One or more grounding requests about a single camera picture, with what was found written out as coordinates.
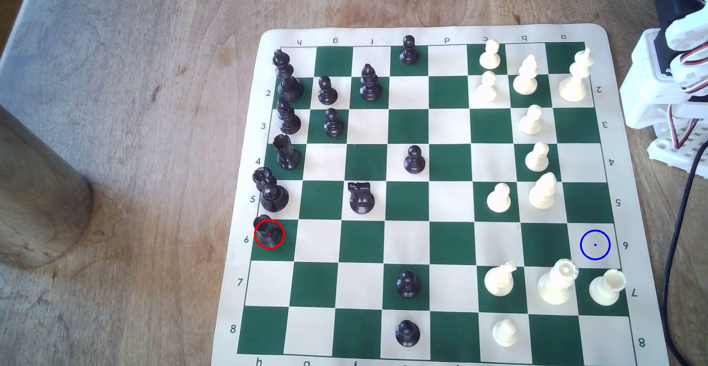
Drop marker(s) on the green and cream chess mat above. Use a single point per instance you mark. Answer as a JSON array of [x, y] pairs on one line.
[[451, 239]]

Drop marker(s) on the white king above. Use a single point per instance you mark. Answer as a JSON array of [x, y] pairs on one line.
[[574, 87]]

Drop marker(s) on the white rook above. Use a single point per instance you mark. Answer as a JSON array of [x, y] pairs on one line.
[[604, 291]]

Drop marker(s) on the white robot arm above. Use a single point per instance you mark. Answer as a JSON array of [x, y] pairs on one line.
[[644, 92]]

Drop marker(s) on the white pawn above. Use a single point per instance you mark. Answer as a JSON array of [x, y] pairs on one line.
[[536, 158], [531, 122], [490, 56], [499, 200], [486, 89], [504, 334]]

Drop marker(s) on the black king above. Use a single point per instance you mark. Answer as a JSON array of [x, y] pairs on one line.
[[287, 84]]

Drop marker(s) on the round wooden post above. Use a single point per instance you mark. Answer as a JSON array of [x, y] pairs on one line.
[[38, 200]]

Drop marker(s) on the white knight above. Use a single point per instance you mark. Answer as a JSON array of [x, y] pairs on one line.
[[499, 282]]

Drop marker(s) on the white queen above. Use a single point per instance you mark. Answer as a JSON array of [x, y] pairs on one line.
[[555, 288]]

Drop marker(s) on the black knight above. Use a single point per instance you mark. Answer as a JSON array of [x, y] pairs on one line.
[[362, 200]]

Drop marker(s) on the black pawn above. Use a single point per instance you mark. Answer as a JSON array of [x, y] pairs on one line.
[[333, 125], [327, 94], [409, 52], [407, 334], [408, 286], [414, 161]]

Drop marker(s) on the black queen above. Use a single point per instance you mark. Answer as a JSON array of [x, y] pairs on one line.
[[272, 194]]

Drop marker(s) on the white bishop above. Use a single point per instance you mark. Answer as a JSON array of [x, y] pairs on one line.
[[525, 81], [542, 194]]

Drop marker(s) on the black bishop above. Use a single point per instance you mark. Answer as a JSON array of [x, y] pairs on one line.
[[370, 87], [287, 120]]

